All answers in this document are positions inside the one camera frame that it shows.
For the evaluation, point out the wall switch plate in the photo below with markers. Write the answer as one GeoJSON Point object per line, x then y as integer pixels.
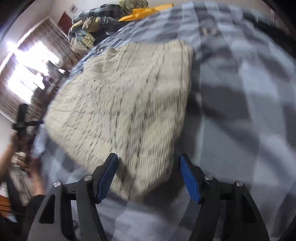
{"type": "Point", "coordinates": [73, 9]}

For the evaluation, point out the pile of bedding and clothes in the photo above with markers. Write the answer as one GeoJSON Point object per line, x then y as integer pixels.
{"type": "Point", "coordinates": [90, 27]}

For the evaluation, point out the yellow plastic bag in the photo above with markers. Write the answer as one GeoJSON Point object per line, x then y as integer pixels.
{"type": "Point", "coordinates": [141, 13]}

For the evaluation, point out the person's left hand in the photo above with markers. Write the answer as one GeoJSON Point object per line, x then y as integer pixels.
{"type": "Point", "coordinates": [32, 166]}

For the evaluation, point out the cream plaid tweed jacket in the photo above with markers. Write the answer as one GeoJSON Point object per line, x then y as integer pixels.
{"type": "Point", "coordinates": [130, 101]}

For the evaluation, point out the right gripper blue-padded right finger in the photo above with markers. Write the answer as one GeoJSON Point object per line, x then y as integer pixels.
{"type": "Point", "coordinates": [193, 178]}

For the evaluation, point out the beige box fan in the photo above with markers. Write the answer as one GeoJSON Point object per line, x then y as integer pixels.
{"type": "Point", "coordinates": [133, 4]}

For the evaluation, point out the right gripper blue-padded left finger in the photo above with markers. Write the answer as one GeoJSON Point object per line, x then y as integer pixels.
{"type": "Point", "coordinates": [103, 177]}

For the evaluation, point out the blue checkered bed cover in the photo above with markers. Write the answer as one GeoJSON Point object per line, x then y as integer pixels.
{"type": "Point", "coordinates": [239, 125]}

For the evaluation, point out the patterned window curtain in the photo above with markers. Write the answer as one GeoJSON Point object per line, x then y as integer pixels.
{"type": "Point", "coordinates": [29, 60]}

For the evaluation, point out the black clothes on bed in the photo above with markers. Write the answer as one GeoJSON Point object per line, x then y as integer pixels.
{"type": "Point", "coordinates": [277, 35]}

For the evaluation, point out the dark red door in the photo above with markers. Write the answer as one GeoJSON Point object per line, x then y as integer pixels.
{"type": "Point", "coordinates": [65, 23]}

